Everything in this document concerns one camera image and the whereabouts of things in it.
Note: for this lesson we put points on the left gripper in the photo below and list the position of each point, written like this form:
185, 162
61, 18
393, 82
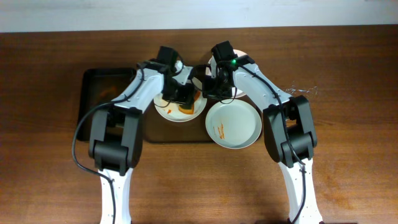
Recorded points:
181, 96

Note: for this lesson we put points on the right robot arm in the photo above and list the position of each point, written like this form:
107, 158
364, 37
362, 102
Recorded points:
289, 131

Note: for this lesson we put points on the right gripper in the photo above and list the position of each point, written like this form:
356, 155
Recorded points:
216, 92

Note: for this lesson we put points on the large brown tray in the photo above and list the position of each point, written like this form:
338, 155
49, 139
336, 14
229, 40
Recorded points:
158, 130

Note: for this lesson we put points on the small black tray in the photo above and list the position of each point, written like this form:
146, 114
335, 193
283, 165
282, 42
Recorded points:
101, 85

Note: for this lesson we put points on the orange green sponge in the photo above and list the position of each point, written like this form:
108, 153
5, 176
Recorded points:
189, 108

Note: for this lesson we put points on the white plate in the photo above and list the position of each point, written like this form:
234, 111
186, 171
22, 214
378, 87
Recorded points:
235, 125
170, 110
239, 91

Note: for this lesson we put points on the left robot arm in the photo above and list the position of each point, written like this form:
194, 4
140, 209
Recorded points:
116, 159

